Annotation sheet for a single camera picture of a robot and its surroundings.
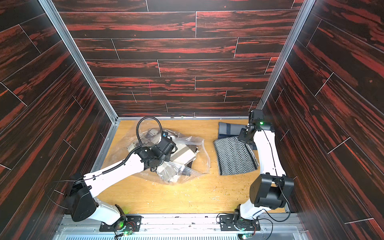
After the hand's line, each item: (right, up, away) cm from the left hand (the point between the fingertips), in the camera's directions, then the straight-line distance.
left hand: (166, 150), depth 83 cm
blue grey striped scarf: (+40, +13, +27) cm, 50 cm away
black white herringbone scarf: (+40, -4, +5) cm, 40 cm away
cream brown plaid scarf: (-15, +6, +18) cm, 24 cm away
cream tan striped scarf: (+3, -10, -4) cm, 11 cm away
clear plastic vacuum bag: (+19, -12, +12) cm, 26 cm away
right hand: (+47, +6, -1) cm, 48 cm away
